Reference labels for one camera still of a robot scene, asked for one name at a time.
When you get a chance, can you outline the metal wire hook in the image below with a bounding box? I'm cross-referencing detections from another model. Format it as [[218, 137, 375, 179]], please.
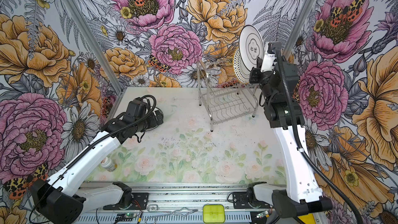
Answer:
[[145, 207, 199, 224]]

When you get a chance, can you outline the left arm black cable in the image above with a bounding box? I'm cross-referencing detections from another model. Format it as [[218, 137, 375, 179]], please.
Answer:
[[29, 94, 157, 222]]

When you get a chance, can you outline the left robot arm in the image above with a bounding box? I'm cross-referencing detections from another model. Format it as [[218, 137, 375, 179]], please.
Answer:
[[30, 95, 164, 224]]

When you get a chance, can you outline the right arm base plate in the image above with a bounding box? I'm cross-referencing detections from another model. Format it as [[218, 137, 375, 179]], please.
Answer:
[[228, 192, 271, 209]]

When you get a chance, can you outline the small circuit board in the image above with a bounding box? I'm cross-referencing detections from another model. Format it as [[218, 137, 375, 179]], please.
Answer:
[[115, 213, 139, 223]]

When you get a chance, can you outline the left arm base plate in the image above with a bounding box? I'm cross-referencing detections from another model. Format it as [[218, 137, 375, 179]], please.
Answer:
[[118, 192, 149, 210]]

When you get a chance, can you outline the metal wire dish rack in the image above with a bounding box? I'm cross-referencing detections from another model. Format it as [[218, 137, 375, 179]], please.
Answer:
[[196, 59, 259, 132]]

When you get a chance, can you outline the aluminium front rail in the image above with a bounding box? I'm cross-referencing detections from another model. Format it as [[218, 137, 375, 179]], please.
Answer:
[[52, 183, 327, 224]]

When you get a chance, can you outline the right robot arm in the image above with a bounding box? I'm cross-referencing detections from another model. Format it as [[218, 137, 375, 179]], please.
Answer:
[[247, 62, 333, 218]]

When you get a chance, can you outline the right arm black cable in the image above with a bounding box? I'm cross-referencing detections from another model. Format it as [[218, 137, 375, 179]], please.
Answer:
[[273, 48, 364, 224]]

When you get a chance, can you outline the small white bottle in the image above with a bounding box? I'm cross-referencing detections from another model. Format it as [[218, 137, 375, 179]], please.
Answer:
[[100, 157, 117, 172]]

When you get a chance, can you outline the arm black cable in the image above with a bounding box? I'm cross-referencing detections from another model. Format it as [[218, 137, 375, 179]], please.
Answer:
[[273, 48, 364, 224], [29, 94, 157, 222]]

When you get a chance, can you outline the green square button box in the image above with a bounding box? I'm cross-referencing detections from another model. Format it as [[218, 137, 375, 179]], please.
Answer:
[[203, 204, 226, 224]]

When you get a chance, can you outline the white plate black emblem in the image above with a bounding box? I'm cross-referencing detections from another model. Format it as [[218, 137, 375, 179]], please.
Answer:
[[146, 108, 164, 131]]

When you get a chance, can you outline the yellow patterned plate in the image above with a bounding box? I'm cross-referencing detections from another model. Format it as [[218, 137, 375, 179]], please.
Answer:
[[233, 48, 255, 84]]

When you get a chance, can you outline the yellow box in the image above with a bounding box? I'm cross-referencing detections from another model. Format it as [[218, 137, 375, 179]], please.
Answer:
[[298, 214, 317, 224]]

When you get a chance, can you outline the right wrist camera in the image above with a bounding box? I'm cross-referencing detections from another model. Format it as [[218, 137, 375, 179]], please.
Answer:
[[261, 42, 282, 73]]

